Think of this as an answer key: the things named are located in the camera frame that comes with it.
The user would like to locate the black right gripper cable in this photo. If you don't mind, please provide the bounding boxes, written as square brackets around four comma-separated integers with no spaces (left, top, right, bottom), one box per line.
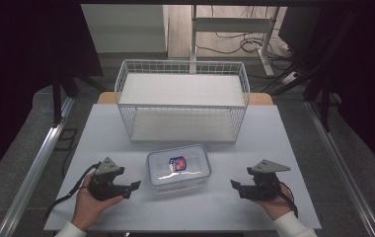
[275,180,299,219]

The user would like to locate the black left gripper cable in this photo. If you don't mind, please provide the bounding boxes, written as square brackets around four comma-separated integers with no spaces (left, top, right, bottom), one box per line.
[42,162,103,222]

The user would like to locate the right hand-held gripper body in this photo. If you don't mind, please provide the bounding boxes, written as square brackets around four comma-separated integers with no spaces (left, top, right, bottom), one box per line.
[240,159,292,201]

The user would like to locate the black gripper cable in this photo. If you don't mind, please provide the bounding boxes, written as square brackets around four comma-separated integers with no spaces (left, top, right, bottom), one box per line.
[275,180,299,219]
[42,162,103,222]

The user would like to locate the white metal desk frame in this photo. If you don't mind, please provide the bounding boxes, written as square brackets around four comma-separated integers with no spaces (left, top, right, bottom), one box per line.
[189,4,281,77]

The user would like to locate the person's left hand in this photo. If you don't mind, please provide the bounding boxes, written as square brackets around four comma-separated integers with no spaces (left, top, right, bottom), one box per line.
[71,172,124,232]

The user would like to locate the black metal stand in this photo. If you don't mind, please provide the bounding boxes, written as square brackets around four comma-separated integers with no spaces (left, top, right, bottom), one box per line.
[302,75,333,133]
[50,70,80,128]

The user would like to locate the white power strip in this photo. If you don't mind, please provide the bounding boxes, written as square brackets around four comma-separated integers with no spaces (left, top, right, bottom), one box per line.
[278,70,299,86]

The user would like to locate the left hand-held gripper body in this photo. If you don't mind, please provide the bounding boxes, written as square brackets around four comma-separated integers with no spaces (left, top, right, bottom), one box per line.
[87,156,126,202]

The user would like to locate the silver metal rail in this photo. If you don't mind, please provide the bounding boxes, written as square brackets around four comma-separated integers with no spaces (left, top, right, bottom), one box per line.
[304,99,375,237]
[0,97,76,237]

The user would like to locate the person's right hand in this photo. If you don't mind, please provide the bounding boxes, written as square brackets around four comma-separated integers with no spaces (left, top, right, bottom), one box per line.
[252,183,297,221]

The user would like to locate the white cabinet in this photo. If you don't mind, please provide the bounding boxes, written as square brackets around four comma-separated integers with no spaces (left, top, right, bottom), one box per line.
[80,3,170,54]

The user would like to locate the clear plastic food container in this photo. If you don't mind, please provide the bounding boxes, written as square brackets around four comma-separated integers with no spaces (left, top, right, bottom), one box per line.
[145,143,213,194]

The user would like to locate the wooden board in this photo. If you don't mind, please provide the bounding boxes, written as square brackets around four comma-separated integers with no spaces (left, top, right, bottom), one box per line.
[96,91,274,107]

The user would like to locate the black floor cables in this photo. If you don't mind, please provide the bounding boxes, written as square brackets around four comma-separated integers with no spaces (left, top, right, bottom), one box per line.
[194,5,297,60]

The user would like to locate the white wire basket rack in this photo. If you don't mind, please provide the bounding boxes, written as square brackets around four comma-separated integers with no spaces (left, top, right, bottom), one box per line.
[113,58,252,144]

